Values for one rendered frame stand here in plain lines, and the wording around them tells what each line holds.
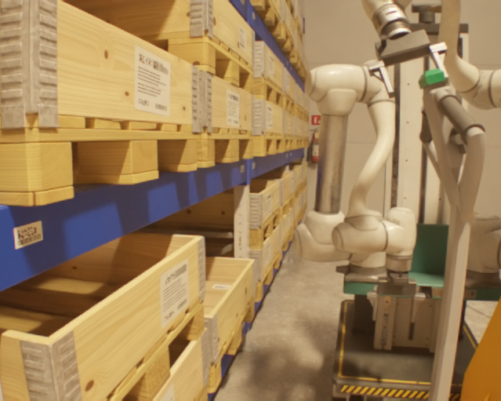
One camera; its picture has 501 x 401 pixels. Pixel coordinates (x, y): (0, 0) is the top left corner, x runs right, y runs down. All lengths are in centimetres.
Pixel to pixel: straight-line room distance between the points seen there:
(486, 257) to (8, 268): 157
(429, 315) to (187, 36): 158
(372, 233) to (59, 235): 93
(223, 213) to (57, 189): 189
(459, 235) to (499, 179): 597
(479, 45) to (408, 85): 503
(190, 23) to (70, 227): 92
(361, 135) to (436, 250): 467
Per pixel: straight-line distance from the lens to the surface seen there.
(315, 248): 160
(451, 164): 89
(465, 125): 74
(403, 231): 141
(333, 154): 154
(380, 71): 109
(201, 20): 154
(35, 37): 72
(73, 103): 78
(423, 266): 190
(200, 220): 261
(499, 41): 700
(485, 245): 175
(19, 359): 81
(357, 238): 134
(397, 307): 204
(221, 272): 240
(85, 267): 164
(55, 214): 83
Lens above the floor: 128
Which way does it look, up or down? 8 degrees down
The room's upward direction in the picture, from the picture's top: straight up
